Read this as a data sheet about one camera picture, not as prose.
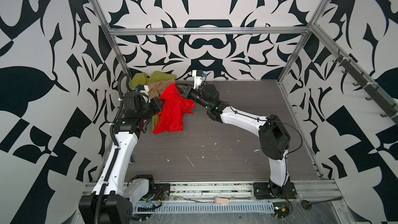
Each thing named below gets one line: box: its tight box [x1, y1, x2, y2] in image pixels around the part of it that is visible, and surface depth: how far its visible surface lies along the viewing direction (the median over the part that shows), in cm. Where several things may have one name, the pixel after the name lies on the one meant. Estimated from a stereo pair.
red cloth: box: [153, 81, 196, 135], surface depth 82 cm
